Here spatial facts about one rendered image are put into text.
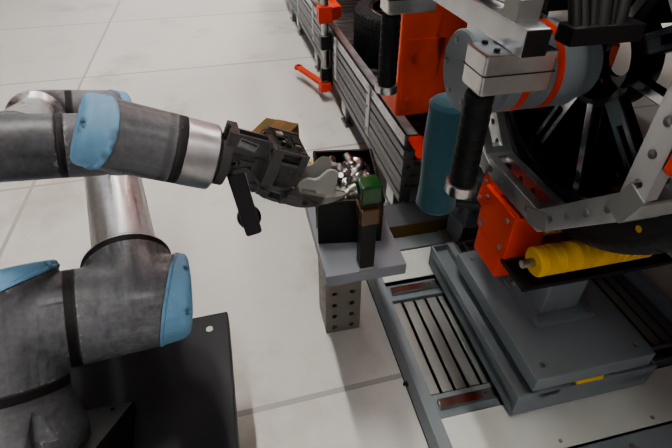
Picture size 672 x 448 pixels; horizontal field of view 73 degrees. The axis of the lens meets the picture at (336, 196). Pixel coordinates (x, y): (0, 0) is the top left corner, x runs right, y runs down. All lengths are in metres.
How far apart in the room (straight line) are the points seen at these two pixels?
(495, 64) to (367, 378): 0.96
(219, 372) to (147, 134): 0.56
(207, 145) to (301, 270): 1.02
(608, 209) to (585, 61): 0.22
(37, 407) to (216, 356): 0.35
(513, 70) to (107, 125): 0.46
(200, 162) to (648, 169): 0.56
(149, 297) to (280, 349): 0.67
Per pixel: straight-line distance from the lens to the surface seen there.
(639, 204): 0.71
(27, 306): 0.79
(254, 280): 1.55
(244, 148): 0.62
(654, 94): 0.83
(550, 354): 1.19
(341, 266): 0.95
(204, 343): 1.05
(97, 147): 0.59
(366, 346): 1.38
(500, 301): 1.25
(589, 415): 1.32
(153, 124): 0.60
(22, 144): 0.71
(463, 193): 0.64
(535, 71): 0.59
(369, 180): 0.82
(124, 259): 0.82
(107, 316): 0.78
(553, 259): 0.93
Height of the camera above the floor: 1.13
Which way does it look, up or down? 37 degrees down
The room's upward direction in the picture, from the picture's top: straight up
